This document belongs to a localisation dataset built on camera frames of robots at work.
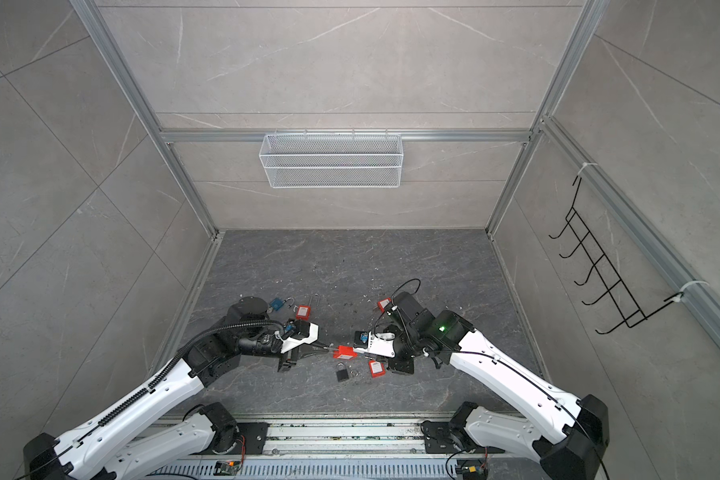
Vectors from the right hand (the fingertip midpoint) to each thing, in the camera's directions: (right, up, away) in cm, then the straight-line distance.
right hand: (382, 349), depth 73 cm
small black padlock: (-11, -10, +10) cm, 18 cm away
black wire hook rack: (+51, +15, -9) cm, 54 cm away
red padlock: (+1, +7, +24) cm, 25 cm away
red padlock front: (-1, -9, +10) cm, 14 cm away
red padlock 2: (-9, +2, -9) cm, 13 cm away
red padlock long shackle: (-25, +5, +22) cm, 33 cm away
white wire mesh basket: (-16, +56, +28) cm, 65 cm away
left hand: (-13, +4, -6) cm, 15 cm away
